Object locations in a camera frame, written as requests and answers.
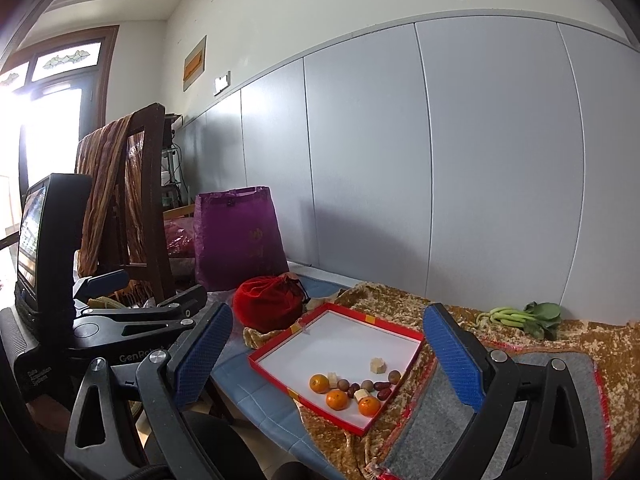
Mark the grey felt mat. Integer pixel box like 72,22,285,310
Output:
372,347,613,480

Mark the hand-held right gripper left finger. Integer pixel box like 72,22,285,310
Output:
64,301,235,480

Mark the clear plastic bag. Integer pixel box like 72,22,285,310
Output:
202,287,238,311

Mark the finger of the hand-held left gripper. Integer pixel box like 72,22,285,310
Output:
75,284,208,346
72,269,130,308

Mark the blue mattress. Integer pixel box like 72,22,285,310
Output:
210,260,381,480

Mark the red drawstring pouch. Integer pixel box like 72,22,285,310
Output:
232,272,311,333

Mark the dark wooden chair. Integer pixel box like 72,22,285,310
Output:
75,102,176,301

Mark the pink plastic bag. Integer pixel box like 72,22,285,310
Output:
164,217,197,258

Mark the brown striped cloth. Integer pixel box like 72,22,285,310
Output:
75,111,151,278

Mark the green bok choy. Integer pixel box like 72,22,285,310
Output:
475,301,562,341

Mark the brown patterned blanket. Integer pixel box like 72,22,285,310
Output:
295,282,640,480

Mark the red tray box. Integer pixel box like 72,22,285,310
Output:
247,302,426,436

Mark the framed wall picture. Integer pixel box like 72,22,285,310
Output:
183,35,207,92

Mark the purple bag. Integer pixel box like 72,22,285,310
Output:
193,186,290,292

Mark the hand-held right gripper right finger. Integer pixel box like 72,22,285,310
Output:
422,302,593,480

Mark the metal rack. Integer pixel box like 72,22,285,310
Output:
161,113,193,211

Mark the wooden glass door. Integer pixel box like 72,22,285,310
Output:
0,25,120,241

